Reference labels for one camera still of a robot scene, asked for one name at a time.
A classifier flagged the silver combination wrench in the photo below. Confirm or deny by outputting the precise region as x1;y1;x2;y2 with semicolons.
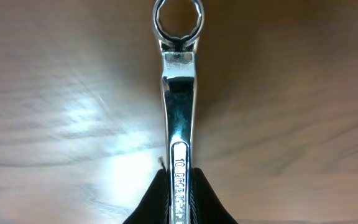
152;0;204;224

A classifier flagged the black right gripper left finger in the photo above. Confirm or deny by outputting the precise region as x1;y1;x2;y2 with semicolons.
123;169;169;224

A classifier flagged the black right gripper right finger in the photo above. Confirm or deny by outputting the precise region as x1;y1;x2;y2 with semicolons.
190;167;238;224

